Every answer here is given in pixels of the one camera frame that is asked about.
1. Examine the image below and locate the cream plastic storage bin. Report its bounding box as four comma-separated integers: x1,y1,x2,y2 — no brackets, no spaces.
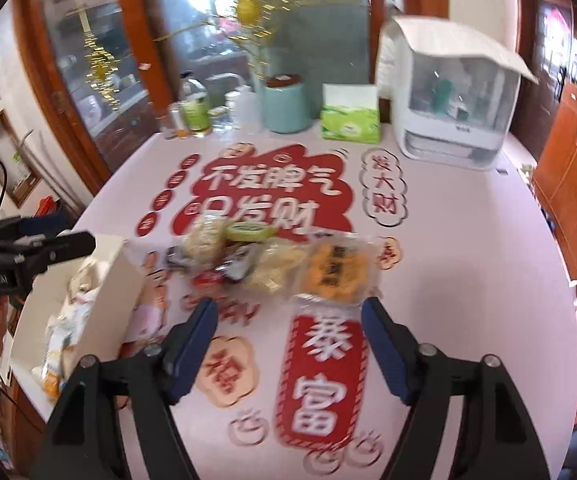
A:
11,235,145,420

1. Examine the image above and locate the white countertop sterilizer appliance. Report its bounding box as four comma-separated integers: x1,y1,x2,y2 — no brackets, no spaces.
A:
375,15,538,170

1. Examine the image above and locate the clear rice cracker packet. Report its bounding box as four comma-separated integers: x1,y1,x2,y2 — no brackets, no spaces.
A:
182,211,229,266

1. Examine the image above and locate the red black small packet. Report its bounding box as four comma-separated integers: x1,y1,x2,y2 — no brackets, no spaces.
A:
211,243,261,284

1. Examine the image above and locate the white pill bottle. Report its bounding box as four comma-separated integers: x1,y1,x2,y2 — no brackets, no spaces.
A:
224,90,241,127

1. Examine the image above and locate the pink printed table mat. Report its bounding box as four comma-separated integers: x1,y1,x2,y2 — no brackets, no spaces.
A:
79,132,577,479

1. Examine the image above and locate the orange pastry clear packet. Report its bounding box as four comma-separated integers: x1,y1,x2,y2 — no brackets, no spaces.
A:
294,231,377,308

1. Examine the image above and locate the teal canister brown lid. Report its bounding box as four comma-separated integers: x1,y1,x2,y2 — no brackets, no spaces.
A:
262,74,311,134

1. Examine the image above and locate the white plastic squeeze bottle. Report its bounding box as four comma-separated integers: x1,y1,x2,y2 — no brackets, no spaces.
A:
233,84,261,134

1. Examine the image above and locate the walnut cake clear packet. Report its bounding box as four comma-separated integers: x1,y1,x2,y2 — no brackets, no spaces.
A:
244,237,307,297

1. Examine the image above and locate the glass sliding door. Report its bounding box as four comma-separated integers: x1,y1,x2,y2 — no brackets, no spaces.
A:
12,0,449,193

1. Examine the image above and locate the green label glass bottle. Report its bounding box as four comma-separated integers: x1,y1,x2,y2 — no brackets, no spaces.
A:
179,70,211,136

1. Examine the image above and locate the green tissue box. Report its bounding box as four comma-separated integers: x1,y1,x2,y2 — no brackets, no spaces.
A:
320,84,381,144

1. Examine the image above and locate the orange oats snack packet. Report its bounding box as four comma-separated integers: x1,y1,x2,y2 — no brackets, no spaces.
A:
31,316,76,401

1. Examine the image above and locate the red candy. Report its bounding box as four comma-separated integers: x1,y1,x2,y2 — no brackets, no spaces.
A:
191,270,231,292

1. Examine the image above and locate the dark small snack packet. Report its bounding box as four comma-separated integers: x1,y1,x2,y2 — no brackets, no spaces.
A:
165,245,194,272

